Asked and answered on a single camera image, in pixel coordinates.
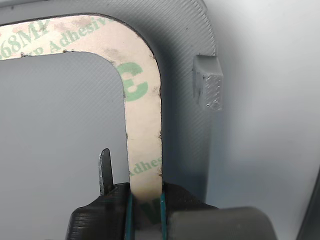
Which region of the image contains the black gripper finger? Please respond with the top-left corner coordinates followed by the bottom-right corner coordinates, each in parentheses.
top-left (159, 182), bottom-right (277, 240)

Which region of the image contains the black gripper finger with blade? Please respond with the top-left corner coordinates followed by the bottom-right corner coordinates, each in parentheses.
top-left (66, 147), bottom-right (136, 240)

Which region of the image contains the beige adhesive rectangular frame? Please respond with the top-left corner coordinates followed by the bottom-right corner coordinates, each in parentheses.
top-left (0, 13), bottom-right (164, 240)

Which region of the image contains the gray holder with edge tabs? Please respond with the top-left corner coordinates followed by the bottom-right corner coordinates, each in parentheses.
top-left (0, 0), bottom-right (224, 240)

